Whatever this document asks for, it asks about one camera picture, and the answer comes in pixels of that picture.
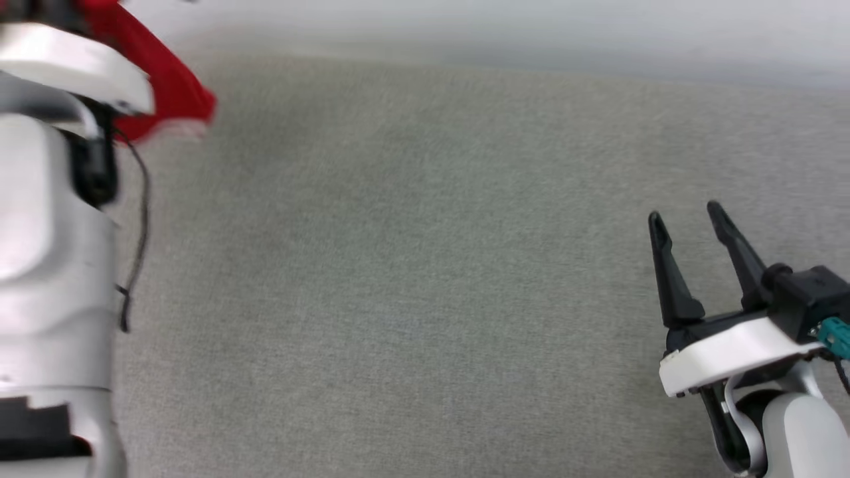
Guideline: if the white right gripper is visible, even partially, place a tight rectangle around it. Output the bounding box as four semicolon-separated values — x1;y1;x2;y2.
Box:
647;201;825;400

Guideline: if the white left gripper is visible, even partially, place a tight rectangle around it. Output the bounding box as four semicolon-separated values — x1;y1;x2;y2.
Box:
0;0;155;118

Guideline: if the red and white garment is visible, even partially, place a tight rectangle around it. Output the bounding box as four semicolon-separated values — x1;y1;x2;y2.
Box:
76;0;218;144

